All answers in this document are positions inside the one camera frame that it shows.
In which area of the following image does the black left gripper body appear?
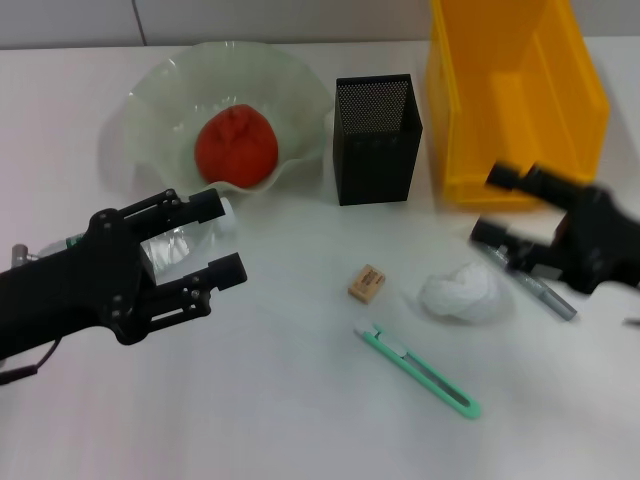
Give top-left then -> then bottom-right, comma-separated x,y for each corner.
0,208 -> 156,361

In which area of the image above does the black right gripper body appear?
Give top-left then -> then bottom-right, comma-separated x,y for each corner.
554,184 -> 640,295

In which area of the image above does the clear green-label water bottle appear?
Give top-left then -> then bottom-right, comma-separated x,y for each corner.
37,197 -> 237,282

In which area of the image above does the red orange fruit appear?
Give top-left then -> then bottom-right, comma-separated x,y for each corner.
194,103 -> 279,189

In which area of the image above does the white paper ball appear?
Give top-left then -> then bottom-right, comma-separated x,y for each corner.
418,260 -> 501,324

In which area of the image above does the grey marker pen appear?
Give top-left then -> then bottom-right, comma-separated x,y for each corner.
479,244 -> 578,321

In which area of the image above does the pale green glass fruit plate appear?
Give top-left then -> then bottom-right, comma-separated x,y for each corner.
121,40 -> 335,197

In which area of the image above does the tan rubber eraser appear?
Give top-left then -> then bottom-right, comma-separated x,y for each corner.
347,263 -> 389,305

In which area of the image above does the mint green utility knife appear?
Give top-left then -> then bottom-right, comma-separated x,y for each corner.
353,320 -> 482,420

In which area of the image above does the black mesh pen holder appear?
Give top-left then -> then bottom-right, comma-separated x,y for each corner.
332,73 -> 424,207

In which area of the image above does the yellow plastic storage bin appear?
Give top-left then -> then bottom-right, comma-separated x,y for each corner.
424,0 -> 611,211

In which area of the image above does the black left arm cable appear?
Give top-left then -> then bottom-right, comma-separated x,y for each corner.
0,339 -> 61,386

